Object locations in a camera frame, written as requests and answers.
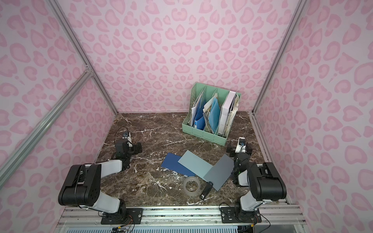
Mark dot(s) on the dark blue envelope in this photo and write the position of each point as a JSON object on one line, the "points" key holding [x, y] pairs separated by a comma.
{"points": [[171, 162]]}

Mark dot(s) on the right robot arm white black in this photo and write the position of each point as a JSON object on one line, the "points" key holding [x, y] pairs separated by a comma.
{"points": [[263, 180]]}

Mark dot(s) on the small black stapler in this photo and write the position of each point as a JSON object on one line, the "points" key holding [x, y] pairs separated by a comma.
{"points": [[206, 190]]}

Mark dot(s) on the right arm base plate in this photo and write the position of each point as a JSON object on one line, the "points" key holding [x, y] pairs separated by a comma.
{"points": [[235, 215]]}

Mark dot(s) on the grey envelope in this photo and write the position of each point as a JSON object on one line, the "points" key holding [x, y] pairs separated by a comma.
{"points": [[220, 172]]}

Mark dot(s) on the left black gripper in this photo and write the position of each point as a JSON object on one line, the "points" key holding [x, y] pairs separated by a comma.
{"points": [[135, 148]]}

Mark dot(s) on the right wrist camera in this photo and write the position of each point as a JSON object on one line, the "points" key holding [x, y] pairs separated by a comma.
{"points": [[240, 143]]}

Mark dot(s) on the blue folder in organizer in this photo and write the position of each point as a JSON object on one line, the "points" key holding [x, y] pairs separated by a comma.
{"points": [[214, 115]]}

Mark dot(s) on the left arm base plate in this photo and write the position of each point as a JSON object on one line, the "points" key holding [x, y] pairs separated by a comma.
{"points": [[131, 215]]}

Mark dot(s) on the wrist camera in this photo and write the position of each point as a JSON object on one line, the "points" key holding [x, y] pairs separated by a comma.
{"points": [[127, 135], [240, 143]]}

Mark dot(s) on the clear tape roll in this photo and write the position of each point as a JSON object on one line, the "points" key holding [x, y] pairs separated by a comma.
{"points": [[192, 186]]}

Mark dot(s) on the aluminium rail front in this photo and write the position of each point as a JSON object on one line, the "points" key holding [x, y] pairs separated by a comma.
{"points": [[191, 215]]}

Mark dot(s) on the light blue envelope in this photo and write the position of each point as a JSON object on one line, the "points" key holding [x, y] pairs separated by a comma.
{"points": [[195, 164]]}

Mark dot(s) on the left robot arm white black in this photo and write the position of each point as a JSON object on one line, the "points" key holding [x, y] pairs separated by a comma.
{"points": [[82, 186]]}

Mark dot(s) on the green file organizer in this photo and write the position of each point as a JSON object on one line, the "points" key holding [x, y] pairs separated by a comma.
{"points": [[196, 123]]}

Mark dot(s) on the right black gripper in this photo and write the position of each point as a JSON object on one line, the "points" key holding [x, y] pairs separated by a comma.
{"points": [[233, 150]]}

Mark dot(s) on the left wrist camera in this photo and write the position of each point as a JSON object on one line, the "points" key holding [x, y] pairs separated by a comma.
{"points": [[127, 135]]}

